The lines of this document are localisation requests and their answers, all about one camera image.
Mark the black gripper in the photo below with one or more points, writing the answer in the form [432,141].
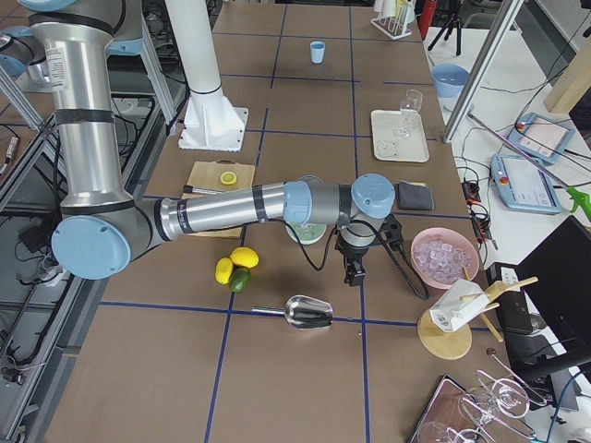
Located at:
[353,255]

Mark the light green bowl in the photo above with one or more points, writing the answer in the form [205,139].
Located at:
[291,231]

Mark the ice cubes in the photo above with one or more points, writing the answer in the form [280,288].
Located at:
[308,232]

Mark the light blue plastic cup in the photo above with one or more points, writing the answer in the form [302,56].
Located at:
[317,51]

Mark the steel ice scoop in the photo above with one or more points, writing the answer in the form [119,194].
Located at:
[302,312]

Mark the pink bowl of ice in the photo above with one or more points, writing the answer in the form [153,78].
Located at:
[441,256]

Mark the blue bowl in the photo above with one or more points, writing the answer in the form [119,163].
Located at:
[449,79]

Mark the white carton box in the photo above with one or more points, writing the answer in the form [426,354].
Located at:
[461,303]

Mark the yellow lemon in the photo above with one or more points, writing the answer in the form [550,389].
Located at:
[224,270]
[245,257]

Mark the wooden mug stand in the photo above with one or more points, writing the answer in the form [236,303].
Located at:
[455,345]

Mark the green lime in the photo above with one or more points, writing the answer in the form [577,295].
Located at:
[240,280]

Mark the cream bear tray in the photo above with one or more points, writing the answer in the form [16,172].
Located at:
[397,139]

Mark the lemon half slice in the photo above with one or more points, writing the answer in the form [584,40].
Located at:
[228,178]

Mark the clear wine glass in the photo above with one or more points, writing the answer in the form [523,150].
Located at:
[410,107]

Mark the blue teach pendant near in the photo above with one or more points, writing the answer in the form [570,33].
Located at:
[522,186]

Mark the blue teach pendant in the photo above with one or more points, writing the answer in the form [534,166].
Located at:
[522,186]
[541,137]

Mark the hanging wine glasses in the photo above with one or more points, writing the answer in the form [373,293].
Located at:
[493,410]

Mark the black monitor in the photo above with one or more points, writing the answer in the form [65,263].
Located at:
[561,295]

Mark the blue teach pendant far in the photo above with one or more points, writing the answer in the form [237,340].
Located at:
[541,137]

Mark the green spray bottle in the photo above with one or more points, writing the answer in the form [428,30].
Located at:
[581,200]

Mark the black tripod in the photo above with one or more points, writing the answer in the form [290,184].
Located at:
[454,22]

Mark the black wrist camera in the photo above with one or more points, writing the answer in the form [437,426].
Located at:
[392,231]

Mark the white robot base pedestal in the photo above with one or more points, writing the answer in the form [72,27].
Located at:
[211,121]

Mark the white wire rack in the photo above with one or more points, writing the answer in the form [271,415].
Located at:
[394,17]

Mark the aluminium frame post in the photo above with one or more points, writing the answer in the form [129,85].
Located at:
[499,28]

